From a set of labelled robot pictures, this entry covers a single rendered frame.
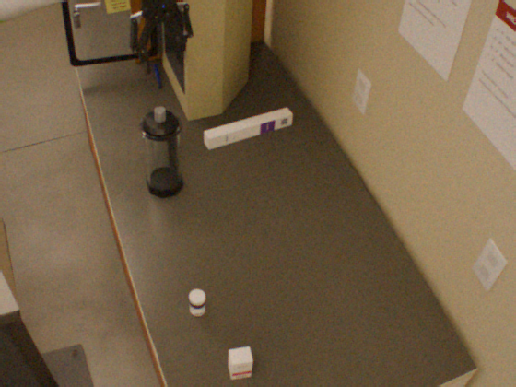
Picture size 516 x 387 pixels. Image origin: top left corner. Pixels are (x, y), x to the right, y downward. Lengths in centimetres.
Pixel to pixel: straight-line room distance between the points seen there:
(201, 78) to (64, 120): 175
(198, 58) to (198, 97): 14
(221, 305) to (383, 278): 41
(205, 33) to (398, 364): 101
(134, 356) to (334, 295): 116
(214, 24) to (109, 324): 137
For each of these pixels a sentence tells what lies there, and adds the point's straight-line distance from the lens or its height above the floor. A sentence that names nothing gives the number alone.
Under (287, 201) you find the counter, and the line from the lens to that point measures 161.
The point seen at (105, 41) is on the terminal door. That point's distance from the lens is 198.
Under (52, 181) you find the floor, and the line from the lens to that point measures 305.
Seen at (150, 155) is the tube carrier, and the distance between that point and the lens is 151.
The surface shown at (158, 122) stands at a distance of 146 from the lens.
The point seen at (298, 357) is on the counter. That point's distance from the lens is 134.
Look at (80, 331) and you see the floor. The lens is 249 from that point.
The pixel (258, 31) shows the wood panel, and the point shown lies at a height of 98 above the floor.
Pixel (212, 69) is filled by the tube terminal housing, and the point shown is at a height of 112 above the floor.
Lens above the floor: 213
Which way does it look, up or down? 48 degrees down
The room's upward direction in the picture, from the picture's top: 3 degrees clockwise
